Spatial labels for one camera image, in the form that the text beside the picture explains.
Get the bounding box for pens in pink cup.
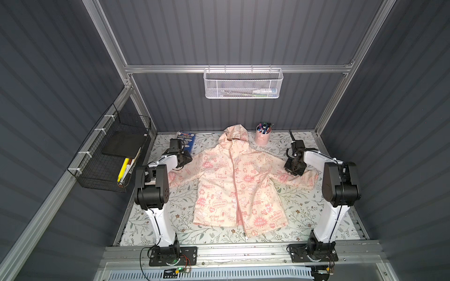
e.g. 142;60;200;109
256;122;273;135

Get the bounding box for yellow highlighter marker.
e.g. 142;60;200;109
117;158;130;183

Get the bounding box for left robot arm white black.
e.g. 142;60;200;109
134;139;192;265

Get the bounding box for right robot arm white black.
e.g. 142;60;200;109
284;133;361;263

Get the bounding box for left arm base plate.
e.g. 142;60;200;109
149;246;198;267

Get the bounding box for black wire wall basket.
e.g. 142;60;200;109
67;106;152;193

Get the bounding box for blue sticker book pack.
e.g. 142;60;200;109
176;131;196;153

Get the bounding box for white tube in mesh basket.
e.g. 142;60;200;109
253;88;278;98

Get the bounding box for pink patterned hooded jacket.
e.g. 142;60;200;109
168;125;318;238

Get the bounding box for pink pen cup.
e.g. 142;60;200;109
254;131;270;146

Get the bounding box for white wire mesh basket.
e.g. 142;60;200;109
203;67;284;100

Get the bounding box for floral table mat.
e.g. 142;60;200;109
118;130;363;247

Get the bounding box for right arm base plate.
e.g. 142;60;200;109
287;242;339;263

